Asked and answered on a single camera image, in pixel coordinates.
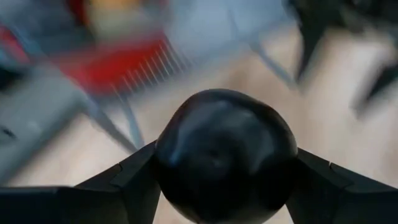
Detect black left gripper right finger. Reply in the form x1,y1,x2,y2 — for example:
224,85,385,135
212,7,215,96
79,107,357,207
285,148,398,224

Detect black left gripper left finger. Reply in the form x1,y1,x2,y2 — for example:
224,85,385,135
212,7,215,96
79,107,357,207
0,141,162,224

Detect black round fruit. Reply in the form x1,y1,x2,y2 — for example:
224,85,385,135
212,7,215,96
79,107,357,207
154,88,300,224

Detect red bowl with grey rim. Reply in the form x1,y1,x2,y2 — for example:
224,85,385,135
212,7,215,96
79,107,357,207
58,30,178,98

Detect grey perforated metal shelf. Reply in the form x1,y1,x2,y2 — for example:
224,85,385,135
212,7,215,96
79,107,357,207
0,0,300,187

